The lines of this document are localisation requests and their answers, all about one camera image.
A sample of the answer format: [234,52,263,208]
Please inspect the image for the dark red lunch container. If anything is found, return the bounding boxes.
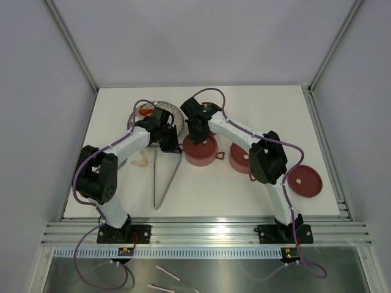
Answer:
[199,102,221,136]

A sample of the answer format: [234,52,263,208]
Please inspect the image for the orange fried chicken piece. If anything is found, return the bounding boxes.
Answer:
[139,109,153,117]

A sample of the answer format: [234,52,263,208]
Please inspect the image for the pink lunch container with handle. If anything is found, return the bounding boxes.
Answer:
[228,143,256,182]

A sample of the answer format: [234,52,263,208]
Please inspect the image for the metal tongs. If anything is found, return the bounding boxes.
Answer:
[153,148,184,211]

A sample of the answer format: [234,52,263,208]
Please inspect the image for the dark red lid front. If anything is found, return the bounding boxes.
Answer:
[288,165,323,198]

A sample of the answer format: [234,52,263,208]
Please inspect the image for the dark red lid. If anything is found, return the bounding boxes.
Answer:
[288,165,323,198]
[229,143,250,168]
[181,135,217,159]

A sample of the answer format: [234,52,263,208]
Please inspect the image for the dark red lid back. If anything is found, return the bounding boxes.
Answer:
[181,135,217,159]

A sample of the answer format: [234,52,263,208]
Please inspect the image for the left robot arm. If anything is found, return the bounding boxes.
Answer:
[71,120,182,244]

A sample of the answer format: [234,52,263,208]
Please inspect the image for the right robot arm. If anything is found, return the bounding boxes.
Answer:
[186,111,304,242]

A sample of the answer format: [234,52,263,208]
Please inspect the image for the grey glass pot lid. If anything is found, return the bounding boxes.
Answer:
[117,160,126,170]

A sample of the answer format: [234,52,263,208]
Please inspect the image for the pink stick upper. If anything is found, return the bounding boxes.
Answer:
[155,265,181,281]

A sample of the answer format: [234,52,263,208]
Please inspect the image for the pink stick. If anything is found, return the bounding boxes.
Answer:
[147,284,175,293]
[155,265,181,281]

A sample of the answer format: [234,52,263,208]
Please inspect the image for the pink stick lower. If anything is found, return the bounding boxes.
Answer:
[147,284,175,293]

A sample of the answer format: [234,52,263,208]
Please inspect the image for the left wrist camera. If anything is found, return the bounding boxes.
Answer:
[150,107,175,126]

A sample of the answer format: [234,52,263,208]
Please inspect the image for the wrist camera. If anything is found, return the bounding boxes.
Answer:
[150,107,175,126]
[180,97,203,118]

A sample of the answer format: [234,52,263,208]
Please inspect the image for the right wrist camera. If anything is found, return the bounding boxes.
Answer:
[180,97,203,118]

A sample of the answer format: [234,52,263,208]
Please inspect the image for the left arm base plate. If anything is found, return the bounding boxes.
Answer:
[97,225,152,244]

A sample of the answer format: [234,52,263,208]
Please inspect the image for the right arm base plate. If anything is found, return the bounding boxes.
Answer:
[254,224,314,244]

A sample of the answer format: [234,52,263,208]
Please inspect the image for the left aluminium post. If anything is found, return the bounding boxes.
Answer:
[42,0,99,96]

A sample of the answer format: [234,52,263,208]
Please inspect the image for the aluminium post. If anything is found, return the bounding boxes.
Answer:
[42,0,99,96]
[308,0,365,94]

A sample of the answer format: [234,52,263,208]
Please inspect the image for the aluminium front rail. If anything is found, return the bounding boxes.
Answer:
[40,217,373,247]

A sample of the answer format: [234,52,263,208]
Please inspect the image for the white slotted cable duct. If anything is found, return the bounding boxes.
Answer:
[53,247,282,259]

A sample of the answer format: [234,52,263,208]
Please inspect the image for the right aluminium post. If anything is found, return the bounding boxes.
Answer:
[308,0,365,94]

